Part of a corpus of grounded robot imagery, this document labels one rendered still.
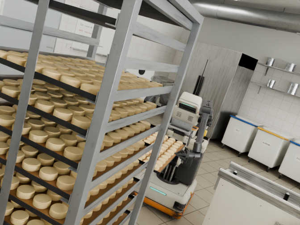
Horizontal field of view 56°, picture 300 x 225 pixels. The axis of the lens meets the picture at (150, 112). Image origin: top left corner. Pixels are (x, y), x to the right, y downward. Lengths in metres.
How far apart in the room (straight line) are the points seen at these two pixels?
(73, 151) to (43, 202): 0.19
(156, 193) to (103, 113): 2.49
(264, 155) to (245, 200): 3.74
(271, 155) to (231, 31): 3.12
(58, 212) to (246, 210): 1.74
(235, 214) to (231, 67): 4.15
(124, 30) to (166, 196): 2.58
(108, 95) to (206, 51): 5.96
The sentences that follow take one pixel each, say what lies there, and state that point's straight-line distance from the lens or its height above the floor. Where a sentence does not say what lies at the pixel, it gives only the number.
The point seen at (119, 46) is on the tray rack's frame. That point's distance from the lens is 0.64.
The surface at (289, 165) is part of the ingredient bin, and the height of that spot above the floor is 0.33.
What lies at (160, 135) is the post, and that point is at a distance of 1.27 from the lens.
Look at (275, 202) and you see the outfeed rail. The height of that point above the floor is 0.87.
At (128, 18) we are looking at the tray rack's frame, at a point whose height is 1.69.
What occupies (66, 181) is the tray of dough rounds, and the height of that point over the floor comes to 1.24.
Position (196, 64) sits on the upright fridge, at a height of 1.55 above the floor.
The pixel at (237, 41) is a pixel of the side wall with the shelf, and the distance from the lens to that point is 7.24.
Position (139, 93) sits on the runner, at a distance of 0.89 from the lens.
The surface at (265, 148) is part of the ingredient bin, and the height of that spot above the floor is 0.43.
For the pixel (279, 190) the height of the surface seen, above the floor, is 0.86.
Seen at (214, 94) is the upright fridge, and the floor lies 1.07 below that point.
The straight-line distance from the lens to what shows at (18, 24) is 1.03.
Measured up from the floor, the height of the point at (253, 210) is 0.73.
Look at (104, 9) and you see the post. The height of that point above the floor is 1.74.
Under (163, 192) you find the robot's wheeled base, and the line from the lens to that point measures 3.09.
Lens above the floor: 1.65
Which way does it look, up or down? 13 degrees down
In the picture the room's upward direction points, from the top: 17 degrees clockwise
